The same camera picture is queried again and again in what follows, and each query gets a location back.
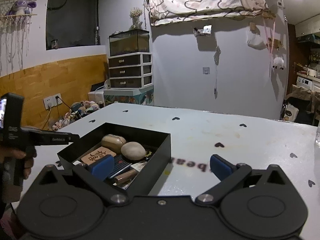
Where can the white sheep plush toy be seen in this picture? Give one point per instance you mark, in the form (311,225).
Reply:
(278,63)

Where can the painted teal cabinet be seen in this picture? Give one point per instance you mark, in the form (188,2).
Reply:
(139,96)

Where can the glass fish tank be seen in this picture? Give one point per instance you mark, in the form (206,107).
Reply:
(131,41)

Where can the carved wooden coaster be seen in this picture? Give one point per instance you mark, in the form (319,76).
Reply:
(96,155)

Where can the beige oval stone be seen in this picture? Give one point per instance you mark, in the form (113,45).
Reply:
(133,151)

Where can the patterned hanging bedsheet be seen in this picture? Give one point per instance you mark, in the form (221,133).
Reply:
(163,12)

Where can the dried flower bouquet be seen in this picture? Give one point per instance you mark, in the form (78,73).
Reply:
(135,14)

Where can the white three-drawer cabinet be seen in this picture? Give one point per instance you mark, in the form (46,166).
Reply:
(130,71)

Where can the person left hand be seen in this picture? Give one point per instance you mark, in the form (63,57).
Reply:
(14,153)

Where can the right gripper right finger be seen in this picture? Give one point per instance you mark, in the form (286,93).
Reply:
(231,176)

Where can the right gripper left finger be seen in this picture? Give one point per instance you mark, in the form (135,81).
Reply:
(90,180)

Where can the purple plush wall toy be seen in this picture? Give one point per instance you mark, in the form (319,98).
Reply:
(21,7)

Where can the black box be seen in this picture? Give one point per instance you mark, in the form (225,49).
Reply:
(150,168)

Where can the beige earbud case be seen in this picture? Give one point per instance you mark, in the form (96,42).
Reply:
(113,142)

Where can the black ribbed case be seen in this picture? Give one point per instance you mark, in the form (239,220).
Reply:
(120,165)

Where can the pile of plush toys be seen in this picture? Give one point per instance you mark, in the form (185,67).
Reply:
(77,111)

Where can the white wall power socket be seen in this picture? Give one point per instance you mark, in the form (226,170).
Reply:
(52,101)

